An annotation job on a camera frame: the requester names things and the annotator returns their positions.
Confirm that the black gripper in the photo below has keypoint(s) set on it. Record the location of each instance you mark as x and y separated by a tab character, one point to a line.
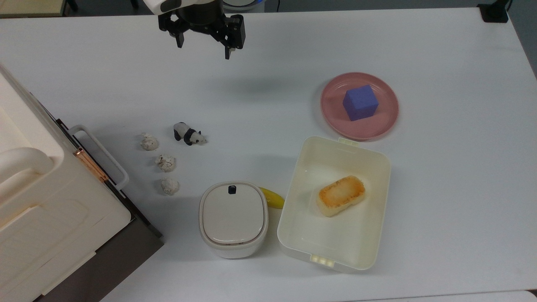
197	21

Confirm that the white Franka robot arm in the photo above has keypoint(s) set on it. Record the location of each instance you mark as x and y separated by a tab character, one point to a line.
168	5

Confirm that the cream plastic open box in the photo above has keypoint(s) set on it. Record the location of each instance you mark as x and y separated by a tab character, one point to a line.
333	203

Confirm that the panda figurine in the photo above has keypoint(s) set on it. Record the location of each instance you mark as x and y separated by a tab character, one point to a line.
188	134

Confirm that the white crumpled paper ball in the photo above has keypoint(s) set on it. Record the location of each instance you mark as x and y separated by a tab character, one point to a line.
149	142
170	186
165	162

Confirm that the purple cube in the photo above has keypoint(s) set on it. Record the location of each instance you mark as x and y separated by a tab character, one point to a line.
361	102

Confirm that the pink round plate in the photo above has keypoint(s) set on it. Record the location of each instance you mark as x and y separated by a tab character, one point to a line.
359	105

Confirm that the yellow banana toy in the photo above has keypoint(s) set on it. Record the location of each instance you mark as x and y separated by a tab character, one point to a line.
273	197

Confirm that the wooden board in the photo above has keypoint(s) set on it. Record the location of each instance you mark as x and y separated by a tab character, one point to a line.
31	7

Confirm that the white lidded small bin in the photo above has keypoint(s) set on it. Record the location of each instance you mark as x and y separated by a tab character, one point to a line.
233	219

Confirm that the toasted bread toy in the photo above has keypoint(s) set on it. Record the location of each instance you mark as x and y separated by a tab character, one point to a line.
340	195

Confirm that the white oven appliance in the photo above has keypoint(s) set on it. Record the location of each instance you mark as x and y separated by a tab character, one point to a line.
46	201

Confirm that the dark base board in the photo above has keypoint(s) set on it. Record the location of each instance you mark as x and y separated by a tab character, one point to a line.
109	260

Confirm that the black table clamp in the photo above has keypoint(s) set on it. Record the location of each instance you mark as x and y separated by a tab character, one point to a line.
495	10

